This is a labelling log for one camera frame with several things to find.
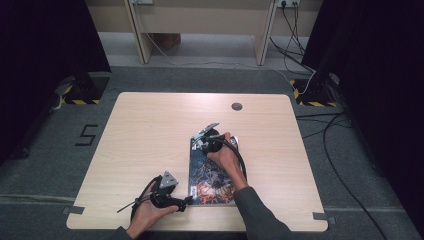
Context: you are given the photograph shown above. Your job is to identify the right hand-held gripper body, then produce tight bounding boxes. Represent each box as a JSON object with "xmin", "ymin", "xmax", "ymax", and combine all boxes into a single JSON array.
[{"xmin": 191, "ymin": 122, "xmax": 231, "ymax": 154}]

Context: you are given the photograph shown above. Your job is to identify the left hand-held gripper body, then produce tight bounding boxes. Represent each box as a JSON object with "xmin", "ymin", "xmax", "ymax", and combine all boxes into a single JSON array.
[{"xmin": 149, "ymin": 170, "xmax": 182, "ymax": 210}]

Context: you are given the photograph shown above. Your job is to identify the illustrated blue magazine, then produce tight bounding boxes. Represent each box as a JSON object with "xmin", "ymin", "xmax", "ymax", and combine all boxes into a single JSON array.
[{"xmin": 188, "ymin": 134, "xmax": 241, "ymax": 206}]

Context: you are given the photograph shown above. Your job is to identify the person's right hand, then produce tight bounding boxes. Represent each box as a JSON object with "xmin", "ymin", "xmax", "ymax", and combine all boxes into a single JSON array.
[{"xmin": 206, "ymin": 132, "xmax": 249, "ymax": 191}]

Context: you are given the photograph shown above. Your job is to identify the person's left hand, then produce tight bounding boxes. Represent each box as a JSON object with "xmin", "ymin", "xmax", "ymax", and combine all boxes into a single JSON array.
[{"xmin": 125, "ymin": 181, "xmax": 179, "ymax": 240}]

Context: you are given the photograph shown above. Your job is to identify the grey tape strip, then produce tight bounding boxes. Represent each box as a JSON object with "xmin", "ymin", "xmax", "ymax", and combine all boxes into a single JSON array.
[
  {"xmin": 62, "ymin": 205, "xmax": 86, "ymax": 216},
  {"xmin": 312, "ymin": 211, "xmax": 337, "ymax": 225}
]

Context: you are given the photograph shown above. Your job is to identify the brown cardboard box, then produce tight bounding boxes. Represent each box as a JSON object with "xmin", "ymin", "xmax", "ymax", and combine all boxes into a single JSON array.
[{"xmin": 151, "ymin": 33, "xmax": 182, "ymax": 51}]

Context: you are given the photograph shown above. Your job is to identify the black stand base hazard tape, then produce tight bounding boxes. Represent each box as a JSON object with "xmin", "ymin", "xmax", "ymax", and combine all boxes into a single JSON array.
[
  {"xmin": 289, "ymin": 71, "xmax": 339, "ymax": 108},
  {"xmin": 61, "ymin": 72, "xmax": 111, "ymax": 105}
]

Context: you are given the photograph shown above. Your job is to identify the black curtain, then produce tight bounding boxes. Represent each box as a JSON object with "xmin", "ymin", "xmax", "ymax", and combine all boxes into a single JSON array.
[
  {"xmin": 301, "ymin": 0, "xmax": 424, "ymax": 231},
  {"xmin": 0, "ymin": 0, "xmax": 112, "ymax": 166}
]

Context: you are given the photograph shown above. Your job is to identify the thin grey cable tie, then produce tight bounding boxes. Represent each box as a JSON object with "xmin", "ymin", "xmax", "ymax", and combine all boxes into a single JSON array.
[{"xmin": 116, "ymin": 198, "xmax": 143, "ymax": 214}]

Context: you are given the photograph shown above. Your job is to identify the long white floor cable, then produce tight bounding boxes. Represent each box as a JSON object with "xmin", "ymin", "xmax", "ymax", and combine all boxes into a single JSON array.
[{"xmin": 144, "ymin": 32, "xmax": 296, "ymax": 86}]

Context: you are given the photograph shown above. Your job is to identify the short white cable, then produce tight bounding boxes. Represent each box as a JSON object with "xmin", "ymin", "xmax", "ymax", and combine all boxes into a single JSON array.
[{"xmin": 299, "ymin": 69, "xmax": 317, "ymax": 95}]

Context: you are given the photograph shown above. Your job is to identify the black floor cables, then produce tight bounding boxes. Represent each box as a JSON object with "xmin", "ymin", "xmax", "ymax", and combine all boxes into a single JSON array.
[{"xmin": 295, "ymin": 111, "xmax": 389, "ymax": 240}]

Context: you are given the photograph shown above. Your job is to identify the black cables from socket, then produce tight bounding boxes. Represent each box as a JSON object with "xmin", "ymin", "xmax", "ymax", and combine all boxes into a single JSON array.
[{"xmin": 269, "ymin": 3, "xmax": 316, "ymax": 74}]

